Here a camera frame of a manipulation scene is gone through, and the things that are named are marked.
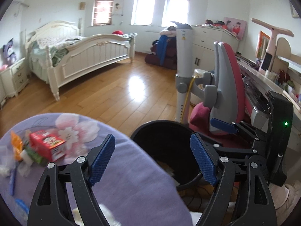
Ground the blue sachet wrapper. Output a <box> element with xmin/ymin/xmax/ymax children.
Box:
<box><xmin>9</xmin><ymin>167</ymin><xmax>17</xmax><ymax>196</ymax></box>

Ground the black trash bin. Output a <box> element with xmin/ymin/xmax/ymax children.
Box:
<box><xmin>130</xmin><ymin>120</ymin><xmax>203</xmax><ymax>192</ymax></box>

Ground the purple floral table cloth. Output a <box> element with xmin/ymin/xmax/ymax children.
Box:
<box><xmin>1</xmin><ymin>113</ymin><xmax>192</xmax><ymax>225</ymax></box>

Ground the white desk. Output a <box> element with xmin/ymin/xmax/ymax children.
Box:
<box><xmin>236</xmin><ymin>55</ymin><xmax>300</xmax><ymax>152</ymax></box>

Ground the pink desk lamp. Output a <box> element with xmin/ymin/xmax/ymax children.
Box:
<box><xmin>251</xmin><ymin>18</ymin><xmax>294</xmax><ymax>75</ymax></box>

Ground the yellow orange wrapper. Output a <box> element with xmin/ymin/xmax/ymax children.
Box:
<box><xmin>10</xmin><ymin>131</ymin><xmax>23</xmax><ymax>161</ymax></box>

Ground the white dresser cabinet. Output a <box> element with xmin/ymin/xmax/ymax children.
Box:
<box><xmin>192</xmin><ymin>26</ymin><xmax>239</xmax><ymax>71</ymax></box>

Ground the dark clothes pile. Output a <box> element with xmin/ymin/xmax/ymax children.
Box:
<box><xmin>144</xmin><ymin>26</ymin><xmax>177</xmax><ymax>70</ymax></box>

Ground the green blanket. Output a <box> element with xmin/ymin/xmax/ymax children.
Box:
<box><xmin>50</xmin><ymin>47</ymin><xmax>69</xmax><ymax>67</ymax></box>

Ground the white nightstand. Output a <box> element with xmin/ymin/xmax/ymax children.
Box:
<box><xmin>1</xmin><ymin>58</ymin><xmax>29</xmax><ymax>98</ymax></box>

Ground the white wooden bed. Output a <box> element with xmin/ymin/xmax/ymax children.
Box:
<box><xmin>24</xmin><ymin>21</ymin><xmax>137</xmax><ymax>101</ymax></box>

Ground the red plush on bed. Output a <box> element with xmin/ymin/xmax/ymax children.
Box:
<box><xmin>112</xmin><ymin>30</ymin><xmax>123</xmax><ymax>35</ymax></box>

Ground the grey plush toy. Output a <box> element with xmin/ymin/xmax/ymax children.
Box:
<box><xmin>3</xmin><ymin>38</ymin><xmax>17</xmax><ymax>66</ymax></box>

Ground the yellow cable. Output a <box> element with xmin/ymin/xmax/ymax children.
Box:
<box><xmin>179</xmin><ymin>76</ymin><xmax>197</xmax><ymax>124</ymax></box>

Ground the pink photo frame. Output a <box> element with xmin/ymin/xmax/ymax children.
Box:
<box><xmin>222</xmin><ymin>17</ymin><xmax>247</xmax><ymax>40</ymax></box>

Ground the wall picture scroll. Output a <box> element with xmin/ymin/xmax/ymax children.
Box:
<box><xmin>112</xmin><ymin>0</ymin><xmax>124</xmax><ymax>16</ymax></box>

